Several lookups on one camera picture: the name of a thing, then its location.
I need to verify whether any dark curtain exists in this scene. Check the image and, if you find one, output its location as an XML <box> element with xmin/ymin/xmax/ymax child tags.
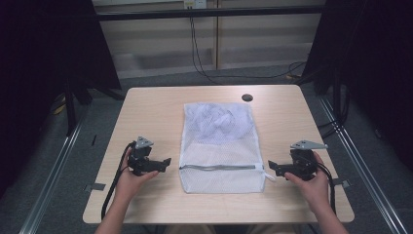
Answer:
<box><xmin>303</xmin><ymin>0</ymin><xmax>413</xmax><ymax>171</ymax></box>
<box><xmin>0</xmin><ymin>0</ymin><xmax>123</xmax><ymax>200</ymax></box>

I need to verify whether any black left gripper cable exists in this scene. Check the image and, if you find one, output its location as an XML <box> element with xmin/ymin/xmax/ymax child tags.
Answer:
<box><xmin>100</xmin><ymin>140</ymin><xmax>136</xmax><ymax>221</ymax></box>

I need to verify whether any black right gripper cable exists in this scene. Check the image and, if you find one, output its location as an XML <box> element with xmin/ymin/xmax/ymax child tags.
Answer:
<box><xmin>316</xmin><ymin>161</ymin><xmax>337</xmax><ymax>216</ymax></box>

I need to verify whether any black horizontal bar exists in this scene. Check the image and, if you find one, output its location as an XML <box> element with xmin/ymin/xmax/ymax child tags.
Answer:
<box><xmin>94</xmin><ymin>5</ymin><xmax>326</xmax><ymax>22</ymax></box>

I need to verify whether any black floor cable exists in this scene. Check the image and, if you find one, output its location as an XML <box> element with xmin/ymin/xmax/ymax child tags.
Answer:
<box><xmin>190</xmin><ymin>17</ymin><xmax>225</xmax><ymax>86</ymax></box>
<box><xmin>188</xmin><ymin>16</ymin><xmax>308</xmax><ymax>87</ymax></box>

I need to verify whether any white mesh laundry bag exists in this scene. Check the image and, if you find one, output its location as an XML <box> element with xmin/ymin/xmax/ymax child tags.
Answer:
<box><xmin>178</xmin><ymin>101</ymin><xmax>277</xmax><ymax>195</ymax></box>

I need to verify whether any person's left hand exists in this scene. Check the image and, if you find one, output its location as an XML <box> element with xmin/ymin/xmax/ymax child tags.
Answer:
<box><xmin>114</xmin><ymin>147</ymin><xmax>161</xmax><ymax>205</ymax></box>

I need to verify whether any white wall outlet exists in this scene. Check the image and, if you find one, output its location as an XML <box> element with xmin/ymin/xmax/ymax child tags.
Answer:
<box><xmin>182</xmin><ymin>0</ymin><xmax>208</xmax><ymax>10</ymax></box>

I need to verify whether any metal floor rail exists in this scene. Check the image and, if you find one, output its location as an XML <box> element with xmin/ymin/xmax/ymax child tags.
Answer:
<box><xmin>18</xmin><ymin>106</ymin><xmax>90</xmax><ymax>234</ymax></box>
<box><xmin>317</xmin><ymin>95</ymin><xmax>409</xmax><ymax>234</ymax></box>

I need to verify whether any black metal stand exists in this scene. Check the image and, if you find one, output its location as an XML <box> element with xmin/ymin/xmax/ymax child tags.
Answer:
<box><xmin>293</xmin><ymin>62</ymin><xmax>346</xmax><ymax>128</ymax></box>
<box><xmin>62</xmin><ymin>77</ymin><xmax>125</xmax><ymax>137</ymax></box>

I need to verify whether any black cable bundle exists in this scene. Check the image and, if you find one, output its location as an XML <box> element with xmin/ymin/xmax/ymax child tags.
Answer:
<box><xmin>316</xmin><ymin>87</ymin><xmax>351</xmax><ymax>140</ymax></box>

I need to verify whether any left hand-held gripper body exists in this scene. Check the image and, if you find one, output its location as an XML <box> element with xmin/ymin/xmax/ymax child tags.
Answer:
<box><xmin>127</xmin><ymin>136</ymin><xmax>164</xmax><ymax>177</ymax></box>

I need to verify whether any person's right hand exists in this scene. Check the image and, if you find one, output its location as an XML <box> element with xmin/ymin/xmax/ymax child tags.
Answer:
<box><xmin>284</xmin><ymin>151</ymin><xmax>331</xmax><ymax>215</ymax></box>

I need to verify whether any grey tape strip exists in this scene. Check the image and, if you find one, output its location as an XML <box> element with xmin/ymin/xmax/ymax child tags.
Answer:
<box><xmin>331</xmin><ymin>177</ymin><xmax>352</xmax><ymax>189</ymax></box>
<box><xmin>83</xmin><ymin>182</ymin><xmax>107</xmax><ymax>193</ymax></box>

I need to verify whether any yellow cable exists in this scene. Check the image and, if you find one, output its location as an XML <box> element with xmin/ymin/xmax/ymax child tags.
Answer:
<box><xmin>51</xmin><ymin>93</ymin><xmax>68</xmax><ymax>116</ymax></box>

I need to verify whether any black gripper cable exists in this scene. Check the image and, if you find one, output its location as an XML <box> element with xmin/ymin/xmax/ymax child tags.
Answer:
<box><xmin>100</xmin><ymin>140</ymin><xmax>136</xmax><ymax>221</ymax></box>
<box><xmin>316</xmin><ymin>161</ymin><xmax>337</xmax><ymax>216</ymax></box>

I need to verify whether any white garment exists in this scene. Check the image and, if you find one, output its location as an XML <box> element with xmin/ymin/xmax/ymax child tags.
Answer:
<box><xmin>186</xmin><ymin>103</ymin><xmax>251</xmax><ymax>144</ymax></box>

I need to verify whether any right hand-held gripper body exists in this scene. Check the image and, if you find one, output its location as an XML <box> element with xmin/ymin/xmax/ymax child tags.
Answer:
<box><xmin>284</xmin><ymin>139</ymin><xmax>329</xmax><ymax>181</ymax></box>

